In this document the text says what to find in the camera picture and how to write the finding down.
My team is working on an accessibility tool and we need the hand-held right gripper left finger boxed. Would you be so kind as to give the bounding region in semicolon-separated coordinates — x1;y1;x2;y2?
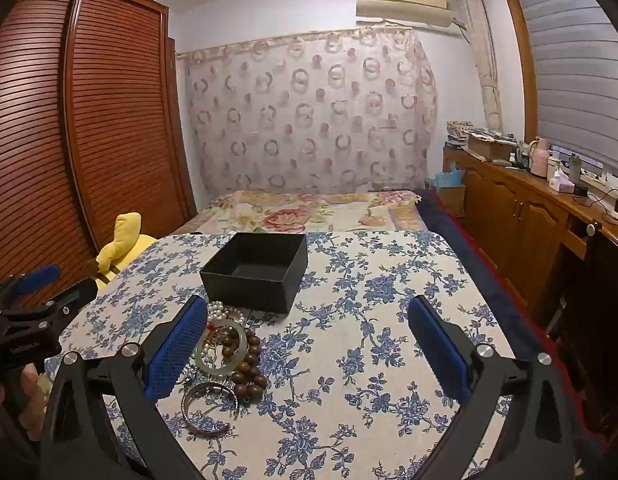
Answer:
39;294;210;480

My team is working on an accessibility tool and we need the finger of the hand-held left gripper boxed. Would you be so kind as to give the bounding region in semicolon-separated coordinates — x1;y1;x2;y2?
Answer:
0;280;99;332
0;265;61;308

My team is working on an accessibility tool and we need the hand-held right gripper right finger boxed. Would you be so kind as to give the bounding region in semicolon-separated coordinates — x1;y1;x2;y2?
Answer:
406;296;577;480

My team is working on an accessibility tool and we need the pale jade bangle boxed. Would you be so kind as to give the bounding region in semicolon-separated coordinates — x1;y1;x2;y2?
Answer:
193;324;249;377

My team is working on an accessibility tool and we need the small brown bead bracelet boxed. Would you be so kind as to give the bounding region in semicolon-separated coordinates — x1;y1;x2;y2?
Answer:
203;329;242;363

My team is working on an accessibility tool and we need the white pearl bracelet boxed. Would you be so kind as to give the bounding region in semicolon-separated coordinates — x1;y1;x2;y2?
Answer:
206;300;255;332

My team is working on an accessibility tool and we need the red knotted cord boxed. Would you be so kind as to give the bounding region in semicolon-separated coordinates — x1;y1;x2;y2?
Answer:
205;312;246;335

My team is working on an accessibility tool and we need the large wooden bead bracelet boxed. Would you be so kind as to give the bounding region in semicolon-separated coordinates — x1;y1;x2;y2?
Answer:
231;327;268;407

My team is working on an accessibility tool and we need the silver bangle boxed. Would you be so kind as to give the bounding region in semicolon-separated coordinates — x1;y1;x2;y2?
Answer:
181;382;238;439

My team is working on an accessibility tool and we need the black jewelry box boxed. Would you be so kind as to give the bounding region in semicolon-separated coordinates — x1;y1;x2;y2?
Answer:
199;232;309;315

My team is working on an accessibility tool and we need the person's left hand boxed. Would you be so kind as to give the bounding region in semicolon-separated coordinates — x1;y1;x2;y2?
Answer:
16;362;51;443

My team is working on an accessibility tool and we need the yellow plush toy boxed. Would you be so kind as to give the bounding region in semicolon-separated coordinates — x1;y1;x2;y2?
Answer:
86;212;160;291

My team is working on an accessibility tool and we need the blue floral tablecloth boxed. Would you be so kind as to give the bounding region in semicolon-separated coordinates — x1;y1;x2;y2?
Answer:
44;230;520;480

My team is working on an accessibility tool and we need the brown slatted wardrobe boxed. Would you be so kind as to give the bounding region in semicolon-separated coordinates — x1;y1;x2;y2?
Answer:
0;0;197;311

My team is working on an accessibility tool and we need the wooden sideboard cabinet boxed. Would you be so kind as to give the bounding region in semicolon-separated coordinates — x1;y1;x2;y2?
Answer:
441;142;618;441

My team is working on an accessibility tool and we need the blue tissue box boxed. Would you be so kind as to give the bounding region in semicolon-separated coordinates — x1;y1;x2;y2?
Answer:
428;162;467;216

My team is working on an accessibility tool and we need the pink floral bed blanket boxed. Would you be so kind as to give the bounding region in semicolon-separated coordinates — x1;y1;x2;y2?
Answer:
169;189;430;235

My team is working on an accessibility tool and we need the pink tissue box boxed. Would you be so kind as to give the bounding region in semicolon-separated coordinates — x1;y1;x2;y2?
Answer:
549;170;574;195

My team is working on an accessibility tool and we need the cardboard box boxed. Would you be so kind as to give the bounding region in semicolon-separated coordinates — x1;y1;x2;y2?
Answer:
466;132;520;161

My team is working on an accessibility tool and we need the pink thermos jug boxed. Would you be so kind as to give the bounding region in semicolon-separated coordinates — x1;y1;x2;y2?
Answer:
530;136;552;178

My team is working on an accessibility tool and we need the patterned cloth bag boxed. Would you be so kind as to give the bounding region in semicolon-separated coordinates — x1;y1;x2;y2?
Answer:
446;120;484;143

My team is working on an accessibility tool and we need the cream lace window curtain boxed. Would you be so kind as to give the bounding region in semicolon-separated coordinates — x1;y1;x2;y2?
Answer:
454;0;504;133

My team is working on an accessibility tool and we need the grey window blind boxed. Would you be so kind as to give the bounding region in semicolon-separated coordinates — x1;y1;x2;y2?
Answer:
509;0;618;181

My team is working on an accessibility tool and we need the black cable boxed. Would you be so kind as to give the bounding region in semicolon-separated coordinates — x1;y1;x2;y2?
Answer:
574;187;618;221

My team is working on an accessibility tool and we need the ring patterned wall curtain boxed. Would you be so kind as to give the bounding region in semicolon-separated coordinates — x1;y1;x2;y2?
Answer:
181;27;440;196

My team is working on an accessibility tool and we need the wooden window frame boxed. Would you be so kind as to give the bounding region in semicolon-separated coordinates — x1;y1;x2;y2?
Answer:
496;0;618;186

